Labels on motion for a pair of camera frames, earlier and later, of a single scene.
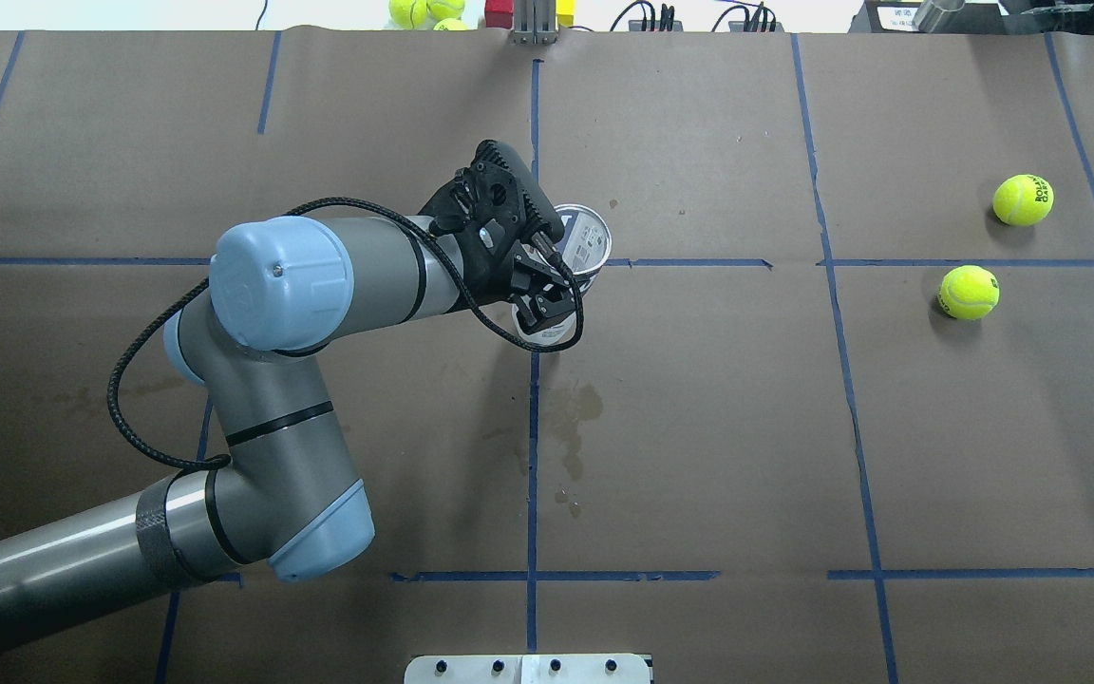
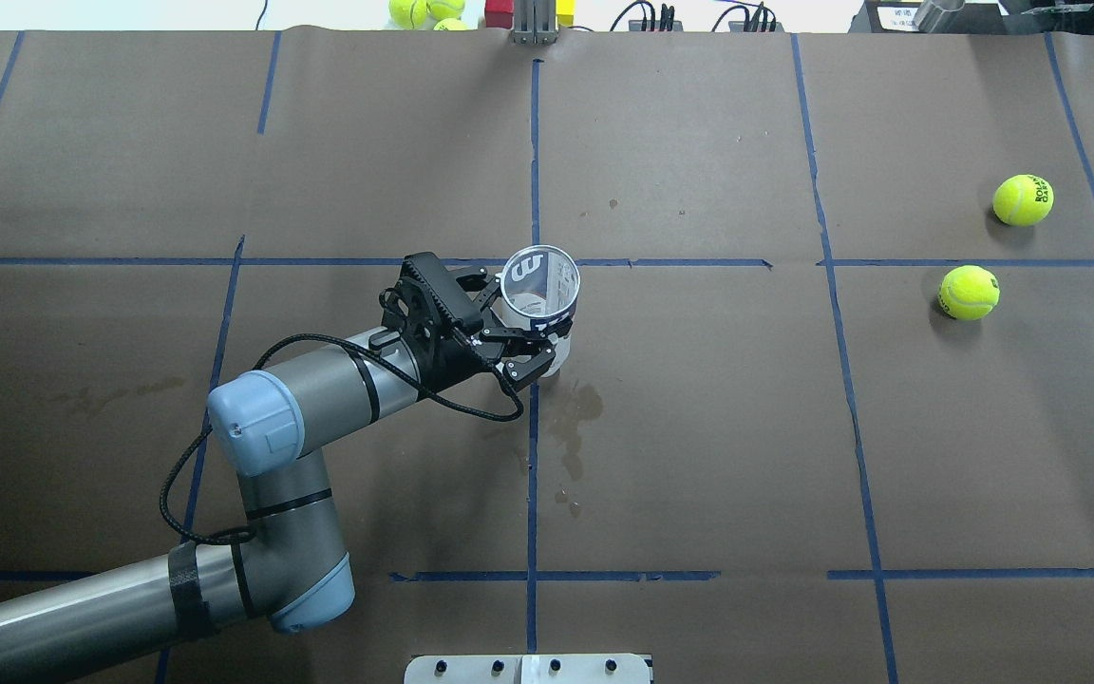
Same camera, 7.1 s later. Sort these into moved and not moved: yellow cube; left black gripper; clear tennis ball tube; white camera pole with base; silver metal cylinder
Moved: clear tennis ball tube; left black gripper
Not moved: yellow cube; silver metal cylinder; white camera pole with base
